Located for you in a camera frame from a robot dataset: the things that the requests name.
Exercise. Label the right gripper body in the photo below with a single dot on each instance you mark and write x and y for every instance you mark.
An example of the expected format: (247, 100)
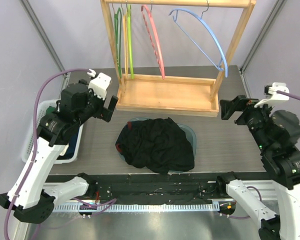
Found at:
(239, 111)

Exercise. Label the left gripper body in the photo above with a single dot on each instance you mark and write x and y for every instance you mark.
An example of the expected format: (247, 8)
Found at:
(95, 105)

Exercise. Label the navy maroon-trim tank top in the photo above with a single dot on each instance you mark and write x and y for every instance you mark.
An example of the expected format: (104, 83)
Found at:
(123, 137)

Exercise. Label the light blue hanger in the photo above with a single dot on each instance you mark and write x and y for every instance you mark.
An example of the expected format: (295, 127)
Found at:
(222, 65)

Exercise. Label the black tank top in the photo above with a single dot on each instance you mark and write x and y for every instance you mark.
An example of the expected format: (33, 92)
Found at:
(160, 145)

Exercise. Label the green hanger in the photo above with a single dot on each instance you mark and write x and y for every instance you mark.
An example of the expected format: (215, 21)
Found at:
(118, 37)

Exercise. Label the neon yellow hanger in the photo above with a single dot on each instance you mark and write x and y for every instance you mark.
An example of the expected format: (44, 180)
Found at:
(129, 39)

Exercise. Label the pink hanger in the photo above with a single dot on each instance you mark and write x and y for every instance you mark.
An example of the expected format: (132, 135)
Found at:
(154, 37)

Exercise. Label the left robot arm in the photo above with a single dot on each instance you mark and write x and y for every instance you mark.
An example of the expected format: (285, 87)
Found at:
(29, 199)

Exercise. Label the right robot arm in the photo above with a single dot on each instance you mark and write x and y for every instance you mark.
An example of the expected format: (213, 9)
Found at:
(276, 134)

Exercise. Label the green folded garment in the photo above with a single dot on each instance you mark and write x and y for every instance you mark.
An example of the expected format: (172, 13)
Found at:
(50, 109)

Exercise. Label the wooden clothes rack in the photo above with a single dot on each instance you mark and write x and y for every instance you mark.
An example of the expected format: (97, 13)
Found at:
(177, 95)

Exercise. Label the navy folded garment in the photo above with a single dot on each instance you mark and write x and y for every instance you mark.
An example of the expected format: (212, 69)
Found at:
(70, 152)

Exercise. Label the white laundry basket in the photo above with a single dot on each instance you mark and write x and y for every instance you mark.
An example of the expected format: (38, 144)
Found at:
(28, 143)

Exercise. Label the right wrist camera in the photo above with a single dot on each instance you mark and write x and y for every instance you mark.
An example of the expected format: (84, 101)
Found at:
(273, 97)

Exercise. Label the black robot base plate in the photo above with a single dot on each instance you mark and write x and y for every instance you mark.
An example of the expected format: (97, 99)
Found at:
(157, 189)

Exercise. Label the white cable duct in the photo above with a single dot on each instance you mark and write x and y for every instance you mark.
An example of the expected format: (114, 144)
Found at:
(73, 207)

